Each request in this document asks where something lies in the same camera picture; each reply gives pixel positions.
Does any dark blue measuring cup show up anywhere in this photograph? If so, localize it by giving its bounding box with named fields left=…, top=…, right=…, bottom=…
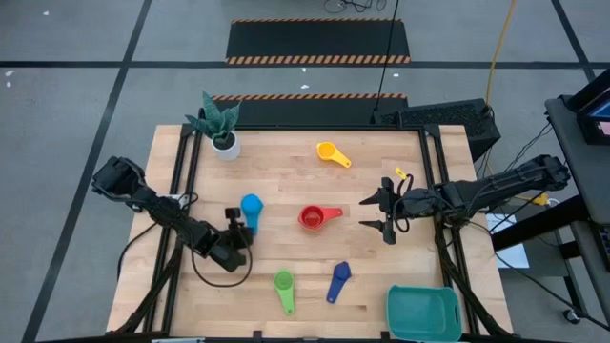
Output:
left=325, top=260, right=353, bottom=305

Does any white plant pot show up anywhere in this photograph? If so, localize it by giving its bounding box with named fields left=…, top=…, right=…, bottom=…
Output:
left=210, top=131, right=242, bottom=162

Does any green snake plant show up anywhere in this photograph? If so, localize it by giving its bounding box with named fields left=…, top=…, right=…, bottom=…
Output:
left=184, top=90, right=242, bottom=149

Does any grey side desk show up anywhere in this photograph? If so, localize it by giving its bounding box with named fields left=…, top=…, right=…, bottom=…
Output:
left=544, top=69, right=610, bottom=225

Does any yellow hanging cord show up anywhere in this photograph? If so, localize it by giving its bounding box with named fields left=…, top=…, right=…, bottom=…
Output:
left=484, top=0, right=519, bottom=109

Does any red measuring cup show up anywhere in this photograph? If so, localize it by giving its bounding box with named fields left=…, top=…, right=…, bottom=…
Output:
left=297, top=205, right=344, bottom=232

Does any hazard striped floor mat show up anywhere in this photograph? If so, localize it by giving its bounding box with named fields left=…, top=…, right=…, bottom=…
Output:
left=209, top=92, right=410, bottom=128
left=224, top=17, right=412, bottom=66

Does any green measuring cup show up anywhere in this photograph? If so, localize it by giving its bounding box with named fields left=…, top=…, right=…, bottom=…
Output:
left=273, top=268, right=297, bottom=317

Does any yellow measuring cup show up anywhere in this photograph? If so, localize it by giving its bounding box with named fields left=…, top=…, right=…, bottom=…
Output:
left=315, top=141, right=354, bottom=170

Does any light blue measuring cup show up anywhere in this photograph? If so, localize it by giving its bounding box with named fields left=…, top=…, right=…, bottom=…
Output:
left=239, top=192, right=265, bottom=236

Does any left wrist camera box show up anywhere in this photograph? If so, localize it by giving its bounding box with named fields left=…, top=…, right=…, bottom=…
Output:
left=224, top=207, right=242, bottom=232

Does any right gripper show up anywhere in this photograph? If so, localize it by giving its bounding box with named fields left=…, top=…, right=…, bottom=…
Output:
left=358, top=175, right=447, bottom=246

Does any teal plastic basket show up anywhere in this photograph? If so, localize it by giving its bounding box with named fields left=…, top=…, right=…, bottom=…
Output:
left=385, top=283, right=464, bottom=343

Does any black perforated computer case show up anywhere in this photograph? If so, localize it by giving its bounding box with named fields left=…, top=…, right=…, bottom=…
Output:
left=370, top=97, right=502, bottom=163

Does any white paper sheet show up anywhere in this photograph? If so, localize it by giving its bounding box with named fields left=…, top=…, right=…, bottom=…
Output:
left=484, top=212, right=531, bottom=271

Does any black hanging cable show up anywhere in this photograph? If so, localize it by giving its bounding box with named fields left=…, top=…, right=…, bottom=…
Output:
left=373, top=0, right=401, bottom=115

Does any black laptop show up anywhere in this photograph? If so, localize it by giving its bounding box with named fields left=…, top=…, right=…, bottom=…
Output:
left=574, top=85, right=610, bottom=147

